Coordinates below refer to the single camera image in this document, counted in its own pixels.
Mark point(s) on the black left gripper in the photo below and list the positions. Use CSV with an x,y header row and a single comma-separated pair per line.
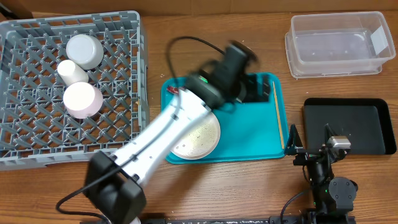
x,y
259,90

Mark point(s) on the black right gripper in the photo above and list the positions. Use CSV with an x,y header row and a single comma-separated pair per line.
x,y
293,144

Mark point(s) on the wooden chopstick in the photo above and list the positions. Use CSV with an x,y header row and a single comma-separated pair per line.
x,y
278,116

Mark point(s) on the white round plate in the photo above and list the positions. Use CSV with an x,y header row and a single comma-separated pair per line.
x,y
200,141

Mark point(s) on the red foil snack wrapper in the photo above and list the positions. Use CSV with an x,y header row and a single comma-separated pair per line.
x,y
173,90

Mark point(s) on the grey shallow bowl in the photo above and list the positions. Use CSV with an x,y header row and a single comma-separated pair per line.
x,y
85,50

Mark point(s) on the pink upturned bowl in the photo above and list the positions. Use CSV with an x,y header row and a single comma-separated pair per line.
x,y
82,100

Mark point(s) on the white paper cup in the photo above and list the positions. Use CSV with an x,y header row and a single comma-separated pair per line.
x,y
71,73

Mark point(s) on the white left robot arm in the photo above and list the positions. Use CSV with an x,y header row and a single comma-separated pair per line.
x,y
114,183

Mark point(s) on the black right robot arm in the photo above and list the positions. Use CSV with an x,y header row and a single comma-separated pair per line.
x,y
333,197

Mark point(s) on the teal plastic tray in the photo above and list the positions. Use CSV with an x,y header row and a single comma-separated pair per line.
x,y
249,131

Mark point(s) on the black plastic tray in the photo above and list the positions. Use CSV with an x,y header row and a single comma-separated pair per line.
x,y
366,122

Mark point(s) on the clear plastic bin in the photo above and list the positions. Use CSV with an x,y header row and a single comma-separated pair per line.
x,y
338,44

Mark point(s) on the grey plastic dish rack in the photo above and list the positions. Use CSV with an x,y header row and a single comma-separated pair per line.
x,y
36,129

